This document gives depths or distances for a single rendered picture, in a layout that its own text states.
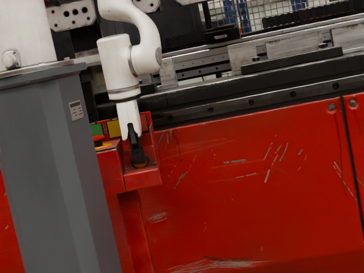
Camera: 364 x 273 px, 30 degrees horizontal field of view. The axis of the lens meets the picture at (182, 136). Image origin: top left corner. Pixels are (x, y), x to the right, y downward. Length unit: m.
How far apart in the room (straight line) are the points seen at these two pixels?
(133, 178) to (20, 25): 0.56
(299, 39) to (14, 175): 1.06
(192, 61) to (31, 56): 1.09
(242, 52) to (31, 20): 0.90
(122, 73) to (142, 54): 0.07
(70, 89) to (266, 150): 0.80
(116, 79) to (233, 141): 0.45
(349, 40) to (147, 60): 0.70
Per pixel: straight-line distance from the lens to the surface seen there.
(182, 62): 2.37
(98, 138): 1.78
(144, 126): 1.86
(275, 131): 1.99
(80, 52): 2.17
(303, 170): 2.01
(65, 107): 1.33
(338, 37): 2.11
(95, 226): 1.38
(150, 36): 1.70
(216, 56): 2.36
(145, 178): 1.73
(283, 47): 2.09
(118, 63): 1.70
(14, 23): 1.35
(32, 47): 1.35
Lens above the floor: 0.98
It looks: 7 degrees down
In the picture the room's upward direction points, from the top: 12 degrees counter-clockwise
